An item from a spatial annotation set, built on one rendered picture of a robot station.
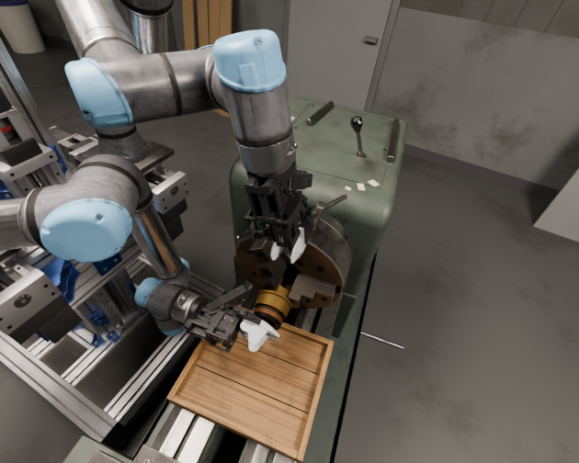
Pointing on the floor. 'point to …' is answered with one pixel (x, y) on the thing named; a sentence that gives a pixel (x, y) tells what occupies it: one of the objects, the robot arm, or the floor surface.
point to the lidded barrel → (17, 25)
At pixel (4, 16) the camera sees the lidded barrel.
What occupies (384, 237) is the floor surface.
